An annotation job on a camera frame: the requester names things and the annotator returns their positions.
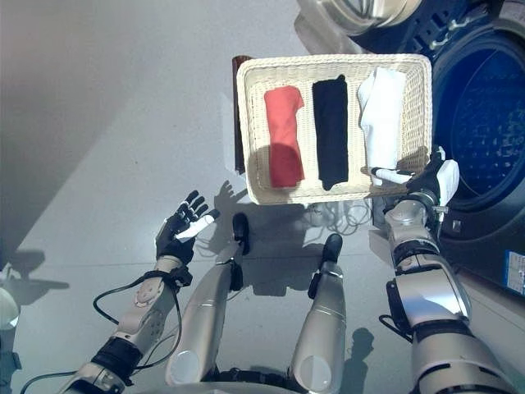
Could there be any red cloth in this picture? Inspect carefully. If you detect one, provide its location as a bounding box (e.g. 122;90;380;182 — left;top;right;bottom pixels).
263;85;307;190

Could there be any left silver robot leg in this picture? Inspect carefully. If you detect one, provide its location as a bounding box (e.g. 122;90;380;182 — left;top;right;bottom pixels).
165;212;251;387

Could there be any silver robot torso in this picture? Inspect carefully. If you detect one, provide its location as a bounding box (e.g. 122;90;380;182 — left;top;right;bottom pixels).
192;369;308;394

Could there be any white wicker basket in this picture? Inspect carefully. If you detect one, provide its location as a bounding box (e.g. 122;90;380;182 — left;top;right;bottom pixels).
236;53;434;205

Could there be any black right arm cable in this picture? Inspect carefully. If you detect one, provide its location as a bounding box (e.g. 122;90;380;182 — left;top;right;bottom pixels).
379;314;413;342

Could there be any right silver robot leg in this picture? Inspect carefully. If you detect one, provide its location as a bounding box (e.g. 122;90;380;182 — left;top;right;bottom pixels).
289;233;348;391

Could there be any white cloth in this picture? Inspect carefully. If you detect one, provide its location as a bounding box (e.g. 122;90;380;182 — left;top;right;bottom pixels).
356;67;407;186

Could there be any round glass washer door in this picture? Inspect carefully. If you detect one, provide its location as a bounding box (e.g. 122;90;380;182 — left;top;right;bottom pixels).
294;0;464;53

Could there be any white rounded device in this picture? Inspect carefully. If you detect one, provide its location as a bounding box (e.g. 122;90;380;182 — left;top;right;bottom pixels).
0;262;21;370

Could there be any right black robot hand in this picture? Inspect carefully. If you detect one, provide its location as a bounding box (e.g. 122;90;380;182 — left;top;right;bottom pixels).
368;145;460;206

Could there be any dark brown wooden stool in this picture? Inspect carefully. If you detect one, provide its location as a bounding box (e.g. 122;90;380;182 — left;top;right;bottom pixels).
231;55;249;173

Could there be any black cloth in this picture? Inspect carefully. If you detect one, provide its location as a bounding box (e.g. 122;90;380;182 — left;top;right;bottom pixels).
312;74;350;192

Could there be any dark grey washing machine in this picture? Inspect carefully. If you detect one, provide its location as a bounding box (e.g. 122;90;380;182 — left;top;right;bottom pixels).
348;0;525;296

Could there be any silver robot leg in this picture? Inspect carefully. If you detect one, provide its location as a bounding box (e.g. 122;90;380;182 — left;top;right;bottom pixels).
165;212;251;387
289;233;348;391

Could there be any blue energy label sticker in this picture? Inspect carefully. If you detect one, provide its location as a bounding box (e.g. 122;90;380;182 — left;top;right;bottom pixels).
502;249;525;295

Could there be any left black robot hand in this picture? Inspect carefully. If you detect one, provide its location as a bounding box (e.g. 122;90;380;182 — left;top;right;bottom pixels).
154;190;221;268

